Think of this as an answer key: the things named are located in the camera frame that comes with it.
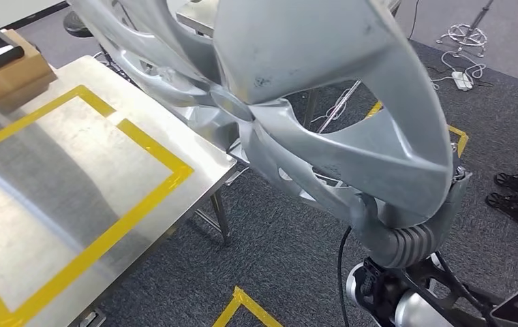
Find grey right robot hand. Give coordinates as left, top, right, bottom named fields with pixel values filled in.
left=351, top=167, right=472, bottom=267

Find silver plastic wheel hubcap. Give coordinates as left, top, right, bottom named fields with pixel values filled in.
left=67, top=0, right=454, bottom=229

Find steel workbench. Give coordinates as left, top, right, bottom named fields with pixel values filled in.
left=0, top=54, right=238, bottom=327

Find black tripod legs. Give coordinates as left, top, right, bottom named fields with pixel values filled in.
left=485, top=168, right=518, bottom=228

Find white power adapter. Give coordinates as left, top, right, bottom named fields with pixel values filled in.
left=430, top=49, right=488, bottom=92

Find chrome stand base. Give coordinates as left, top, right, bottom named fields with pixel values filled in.
left=436, top=0, right=496, bottom=58

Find black round stool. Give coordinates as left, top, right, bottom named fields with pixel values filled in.
left=62, top=10, right=93, bottom=38

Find cardboard box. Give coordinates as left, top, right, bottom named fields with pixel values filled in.
left=0, top=29, right=57, bottom=102

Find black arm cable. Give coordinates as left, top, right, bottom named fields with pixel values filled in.
left=336, top=225, right=354, bottom=327

